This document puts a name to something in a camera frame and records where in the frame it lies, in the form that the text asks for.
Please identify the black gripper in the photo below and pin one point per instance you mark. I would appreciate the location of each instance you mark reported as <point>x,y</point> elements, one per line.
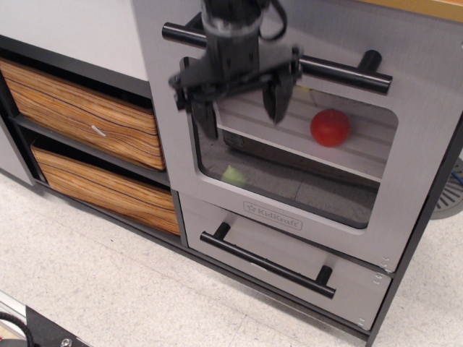
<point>232,66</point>

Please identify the black oven door handle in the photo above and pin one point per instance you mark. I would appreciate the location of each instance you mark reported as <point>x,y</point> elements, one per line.
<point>364,76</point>

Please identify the grey toy oven door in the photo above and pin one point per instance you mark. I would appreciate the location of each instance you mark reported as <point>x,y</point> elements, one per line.
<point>366,222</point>

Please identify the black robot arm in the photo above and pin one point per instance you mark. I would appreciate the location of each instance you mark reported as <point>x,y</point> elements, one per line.
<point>238,18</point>

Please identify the white oven shelf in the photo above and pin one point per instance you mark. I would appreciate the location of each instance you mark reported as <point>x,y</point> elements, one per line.
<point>364,153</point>

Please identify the green toy pear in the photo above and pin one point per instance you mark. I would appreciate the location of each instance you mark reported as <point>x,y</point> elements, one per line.
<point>233,176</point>

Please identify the red toy tomato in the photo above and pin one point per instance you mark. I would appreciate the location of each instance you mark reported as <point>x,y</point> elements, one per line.
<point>330,128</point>

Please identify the upper wood-pattern bin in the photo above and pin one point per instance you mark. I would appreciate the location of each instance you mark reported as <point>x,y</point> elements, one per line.
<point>116,127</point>

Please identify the wood-pattern bin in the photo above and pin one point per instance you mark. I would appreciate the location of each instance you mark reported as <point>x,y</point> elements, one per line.
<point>116,127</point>
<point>135,200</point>

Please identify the grey toy kitchen cabinet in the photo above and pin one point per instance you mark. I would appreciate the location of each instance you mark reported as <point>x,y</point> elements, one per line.
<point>98,41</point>

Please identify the lower wood-pattern bin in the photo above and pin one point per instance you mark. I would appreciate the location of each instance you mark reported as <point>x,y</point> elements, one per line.
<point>135,200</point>

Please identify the grey lower drawer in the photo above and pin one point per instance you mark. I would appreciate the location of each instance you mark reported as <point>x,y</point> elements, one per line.
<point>359,290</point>

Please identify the grey round base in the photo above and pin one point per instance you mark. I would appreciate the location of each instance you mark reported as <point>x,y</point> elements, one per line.
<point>450,200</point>

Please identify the black drawer handle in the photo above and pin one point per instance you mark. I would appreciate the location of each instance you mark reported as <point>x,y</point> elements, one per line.
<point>318,285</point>

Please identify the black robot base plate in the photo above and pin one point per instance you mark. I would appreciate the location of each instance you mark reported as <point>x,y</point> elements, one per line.
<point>38,331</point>

